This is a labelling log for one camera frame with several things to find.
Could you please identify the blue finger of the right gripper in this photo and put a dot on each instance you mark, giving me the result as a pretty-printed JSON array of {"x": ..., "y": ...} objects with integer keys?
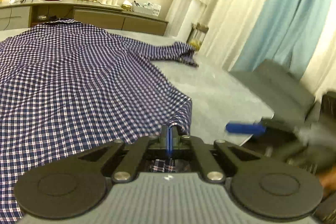
[{"x": 245, "y": 128}]

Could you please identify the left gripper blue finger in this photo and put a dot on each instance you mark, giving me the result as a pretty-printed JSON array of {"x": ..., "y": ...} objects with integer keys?
[
  {"x": 174, "y": 140},
  {"x": 166, "y": 139}
]

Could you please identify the blue checked shirt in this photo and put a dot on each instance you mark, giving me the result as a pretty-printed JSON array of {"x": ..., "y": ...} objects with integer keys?
[{"x": 67, "y": 87}]

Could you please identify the glass jar with dark lid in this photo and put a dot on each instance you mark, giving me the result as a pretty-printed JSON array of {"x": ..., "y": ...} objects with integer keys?
[{"x": 197, "y": 35}]

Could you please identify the blue curtain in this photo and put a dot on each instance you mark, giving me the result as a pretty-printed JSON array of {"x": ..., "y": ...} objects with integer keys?
[{"x": 267, "y": 34}]

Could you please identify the white storage box on sideboard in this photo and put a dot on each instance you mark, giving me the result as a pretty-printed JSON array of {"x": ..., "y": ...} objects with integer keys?
[{"x": 147, "y": 8}]

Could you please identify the grey long sideboard cabinet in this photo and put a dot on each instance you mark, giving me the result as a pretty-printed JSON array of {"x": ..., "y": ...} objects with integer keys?
[{"x": 31, "y": 13}]

